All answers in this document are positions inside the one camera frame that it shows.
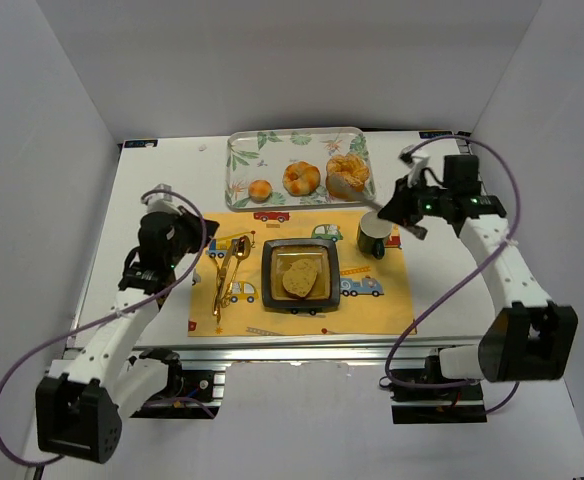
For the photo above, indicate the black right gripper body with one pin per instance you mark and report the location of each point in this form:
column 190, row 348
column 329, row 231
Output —
column 402, row 204

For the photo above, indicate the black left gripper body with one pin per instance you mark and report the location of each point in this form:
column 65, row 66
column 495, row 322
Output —
column 194, row 232

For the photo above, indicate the metal tongs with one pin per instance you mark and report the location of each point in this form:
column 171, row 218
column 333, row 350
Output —
column 367, row 200

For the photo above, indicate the sliced bread piece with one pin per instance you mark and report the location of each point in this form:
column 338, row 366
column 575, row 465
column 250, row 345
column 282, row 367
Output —
column 300, row 278

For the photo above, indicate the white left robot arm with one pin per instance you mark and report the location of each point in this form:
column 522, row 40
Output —
column 80, row 413

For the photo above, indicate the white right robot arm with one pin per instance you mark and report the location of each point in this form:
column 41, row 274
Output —
column 531, row 336

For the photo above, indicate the sugar topped round bread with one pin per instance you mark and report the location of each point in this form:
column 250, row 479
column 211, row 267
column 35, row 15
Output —
column 346, row 173

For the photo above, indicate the green mug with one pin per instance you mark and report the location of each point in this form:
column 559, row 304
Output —
column 372, row 235

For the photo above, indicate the gold fork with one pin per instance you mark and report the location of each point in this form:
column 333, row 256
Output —
column 221, row 273

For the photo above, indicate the gold knife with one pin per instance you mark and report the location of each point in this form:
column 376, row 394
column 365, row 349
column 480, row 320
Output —
column 230, row 253

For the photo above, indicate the gold spoon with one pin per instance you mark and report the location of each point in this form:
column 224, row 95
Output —
column 242, row 253

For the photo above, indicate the yellow vehicle print placemat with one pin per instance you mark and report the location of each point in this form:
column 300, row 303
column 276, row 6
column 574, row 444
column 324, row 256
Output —
column 375, row 295

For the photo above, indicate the small round bun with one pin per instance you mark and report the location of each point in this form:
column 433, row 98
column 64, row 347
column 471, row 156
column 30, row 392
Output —
column 259, row 191

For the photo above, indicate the black square plate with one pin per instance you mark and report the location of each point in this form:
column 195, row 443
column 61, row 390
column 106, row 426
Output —
column 277, row 257

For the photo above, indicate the floral serving tray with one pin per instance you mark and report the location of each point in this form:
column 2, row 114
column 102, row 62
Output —
column 265, row 154

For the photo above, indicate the twisted ring bread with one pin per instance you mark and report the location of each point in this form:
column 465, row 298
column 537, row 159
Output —
column 301, row 178

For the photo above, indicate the aluminium frame rail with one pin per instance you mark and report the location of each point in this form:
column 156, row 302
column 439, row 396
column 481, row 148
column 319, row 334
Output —
column 349, row 349

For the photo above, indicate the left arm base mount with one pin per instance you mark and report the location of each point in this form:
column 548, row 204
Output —
column 189, row 394

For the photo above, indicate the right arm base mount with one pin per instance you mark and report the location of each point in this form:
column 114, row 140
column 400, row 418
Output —
column 413, row 406

